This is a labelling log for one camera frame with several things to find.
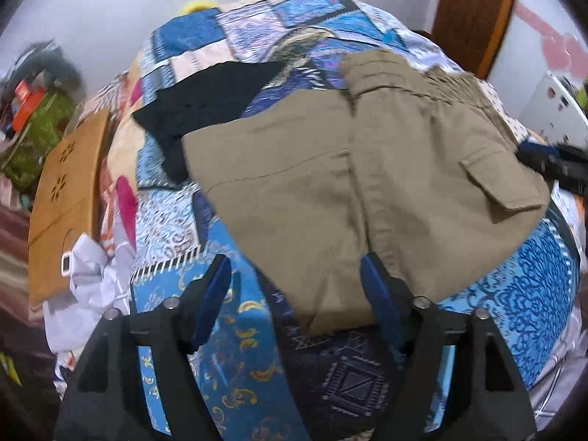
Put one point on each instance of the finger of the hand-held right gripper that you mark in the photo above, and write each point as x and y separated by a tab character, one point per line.
546	156

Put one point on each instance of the blue patchwork blanket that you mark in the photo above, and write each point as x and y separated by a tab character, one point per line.
239	367

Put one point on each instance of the green patterned bag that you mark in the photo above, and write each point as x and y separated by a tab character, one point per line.
32	142

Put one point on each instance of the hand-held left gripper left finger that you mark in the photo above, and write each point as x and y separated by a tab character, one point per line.
213	298

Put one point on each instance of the khaki pants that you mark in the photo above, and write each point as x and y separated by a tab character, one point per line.
344	183

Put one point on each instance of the white crumpled cloth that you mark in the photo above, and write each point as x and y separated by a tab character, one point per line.
87	275

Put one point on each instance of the black garment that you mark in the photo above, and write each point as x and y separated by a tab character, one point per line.
202	101

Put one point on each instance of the grey neck pillow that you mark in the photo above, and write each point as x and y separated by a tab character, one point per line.
55	66

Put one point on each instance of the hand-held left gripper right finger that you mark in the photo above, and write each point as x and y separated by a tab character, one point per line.
381	298

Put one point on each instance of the orange box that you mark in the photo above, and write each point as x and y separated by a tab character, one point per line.
27	101

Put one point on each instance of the yellow curved object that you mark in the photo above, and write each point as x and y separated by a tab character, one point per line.
195	7

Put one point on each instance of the brown wooden door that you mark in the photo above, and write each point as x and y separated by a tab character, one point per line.
473	14

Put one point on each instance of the wooden lap desk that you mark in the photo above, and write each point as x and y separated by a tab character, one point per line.
64	202

